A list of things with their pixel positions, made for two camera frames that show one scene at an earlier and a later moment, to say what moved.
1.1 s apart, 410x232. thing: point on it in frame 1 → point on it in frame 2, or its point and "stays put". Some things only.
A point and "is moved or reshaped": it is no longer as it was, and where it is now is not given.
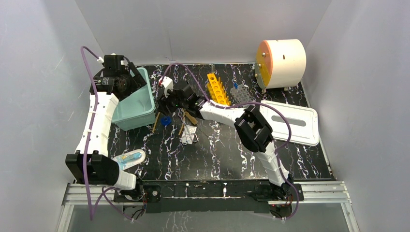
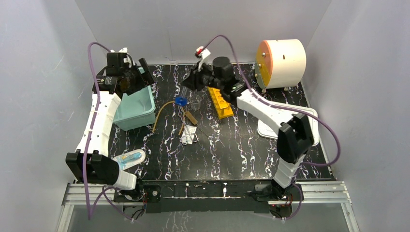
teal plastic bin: [138, 109] stays put
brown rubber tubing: [158, 115] stays put
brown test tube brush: [190, 118] stays put
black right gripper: [163, 101] → [193, 79]
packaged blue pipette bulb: [127, 159] stays put
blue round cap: [166, 120] is moved or reshaped
